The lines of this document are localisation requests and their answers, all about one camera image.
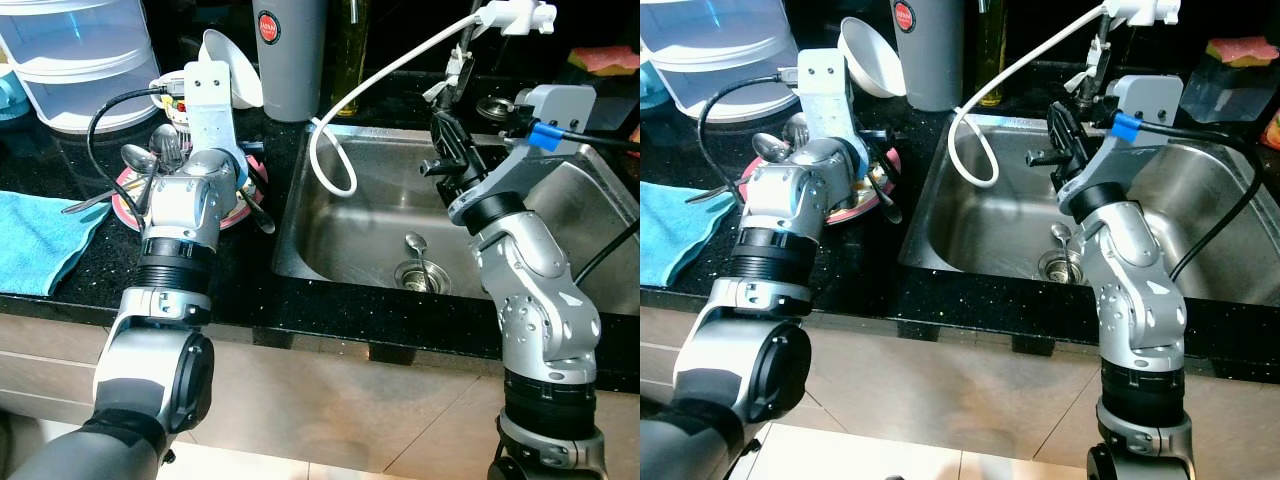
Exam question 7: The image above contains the pink patterned plate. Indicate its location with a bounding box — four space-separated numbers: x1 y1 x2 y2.
740 140 901 226
112 150 269 233

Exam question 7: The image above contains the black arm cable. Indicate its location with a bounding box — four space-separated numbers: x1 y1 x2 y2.
528 122 641 284
86 88 189 221
1112 113 1263 283
697 75 801 206

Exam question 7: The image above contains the white stacked food container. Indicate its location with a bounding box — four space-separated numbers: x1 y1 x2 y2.
0 0 161 136
640 0 801 123

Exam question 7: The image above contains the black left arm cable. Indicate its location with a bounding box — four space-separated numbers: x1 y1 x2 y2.
697 75 801 206
86 88 189 221

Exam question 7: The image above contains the grey thermos with red logo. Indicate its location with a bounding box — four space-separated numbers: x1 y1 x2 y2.
252 0 329 123
893 0 966 113

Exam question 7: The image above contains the white flexible hose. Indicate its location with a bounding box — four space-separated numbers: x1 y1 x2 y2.
948 5 1111 189
308 10 481 198

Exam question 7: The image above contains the yellow oil bottle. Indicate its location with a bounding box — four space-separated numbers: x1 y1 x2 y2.
335 0 369 116
975 0 1009 106

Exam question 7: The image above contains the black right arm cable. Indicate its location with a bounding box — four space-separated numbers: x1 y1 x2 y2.
1112 113 1263 283
528 122 641 284

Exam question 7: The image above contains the pink yellow sponge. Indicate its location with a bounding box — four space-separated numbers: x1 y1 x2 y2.
568 45 641 77
1205 37 1280 69

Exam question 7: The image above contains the chrome faucet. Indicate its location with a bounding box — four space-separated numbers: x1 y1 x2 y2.
1065 15 1113 106
425 20 476 111

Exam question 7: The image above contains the white faucet filter head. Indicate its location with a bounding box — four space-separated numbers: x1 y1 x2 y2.
472 0 557 36
1103 0 1183 28

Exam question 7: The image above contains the white cartoon cat mug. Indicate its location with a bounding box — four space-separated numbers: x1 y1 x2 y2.
150 75 191 126

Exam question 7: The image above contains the stainless steel sink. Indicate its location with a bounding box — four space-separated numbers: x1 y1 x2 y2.
272 125 641 316
898 113 1280 309

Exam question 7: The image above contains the white bowl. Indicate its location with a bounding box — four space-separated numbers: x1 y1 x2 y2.
838 17 906 99
198 28 264 109

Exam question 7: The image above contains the blue towel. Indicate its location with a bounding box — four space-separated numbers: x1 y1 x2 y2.
0 190 111 296
640 180 723 288

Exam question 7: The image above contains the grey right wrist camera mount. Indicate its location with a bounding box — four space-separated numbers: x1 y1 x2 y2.
447 85 598 226
1060 75 1186 216

